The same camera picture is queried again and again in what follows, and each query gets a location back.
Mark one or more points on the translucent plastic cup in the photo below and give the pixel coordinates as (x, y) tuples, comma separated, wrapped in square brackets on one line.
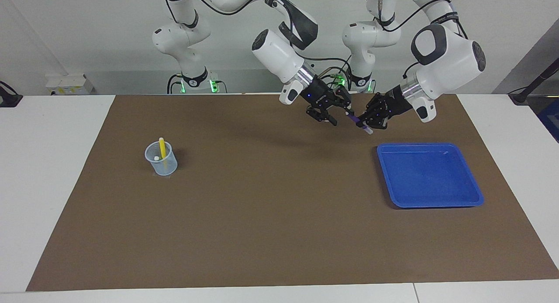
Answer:
[(166, 168)]

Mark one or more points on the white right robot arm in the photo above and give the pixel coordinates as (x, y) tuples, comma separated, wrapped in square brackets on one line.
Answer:
[(275, 54)]

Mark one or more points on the blue box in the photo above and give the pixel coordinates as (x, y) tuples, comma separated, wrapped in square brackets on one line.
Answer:
[(551, 119)]

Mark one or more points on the black tripod pole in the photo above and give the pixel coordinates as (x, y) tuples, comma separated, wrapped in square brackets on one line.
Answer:
[(530, 87)]

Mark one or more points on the brown table mat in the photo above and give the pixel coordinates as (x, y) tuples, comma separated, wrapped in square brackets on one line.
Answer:
[(279, 215)]

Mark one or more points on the blue plastic tray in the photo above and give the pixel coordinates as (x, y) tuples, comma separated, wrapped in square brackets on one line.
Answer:
[(428, 176)]

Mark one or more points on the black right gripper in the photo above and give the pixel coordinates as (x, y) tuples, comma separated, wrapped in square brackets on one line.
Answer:
[(321, 100)]

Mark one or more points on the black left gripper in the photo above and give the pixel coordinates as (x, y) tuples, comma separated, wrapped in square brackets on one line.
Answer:
[(395, 104)]

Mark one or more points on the black stand base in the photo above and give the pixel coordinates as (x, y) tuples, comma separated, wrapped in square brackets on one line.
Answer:
[(8, 100)]

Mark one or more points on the green highlighter pen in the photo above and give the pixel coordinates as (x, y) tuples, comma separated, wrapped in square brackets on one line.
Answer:
[(157, 158)]

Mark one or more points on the white power strip box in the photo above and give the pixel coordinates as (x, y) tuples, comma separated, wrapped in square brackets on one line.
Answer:
[(70, 84)]

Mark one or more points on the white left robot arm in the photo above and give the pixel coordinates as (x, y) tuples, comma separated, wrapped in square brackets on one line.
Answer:
[(454, 63)]

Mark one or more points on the purple highlighter pen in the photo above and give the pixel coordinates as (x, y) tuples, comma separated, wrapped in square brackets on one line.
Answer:
[(354, 118)]

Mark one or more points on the yellow highlighter pen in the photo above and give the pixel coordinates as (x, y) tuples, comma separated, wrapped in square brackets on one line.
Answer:
[(162, 148)]

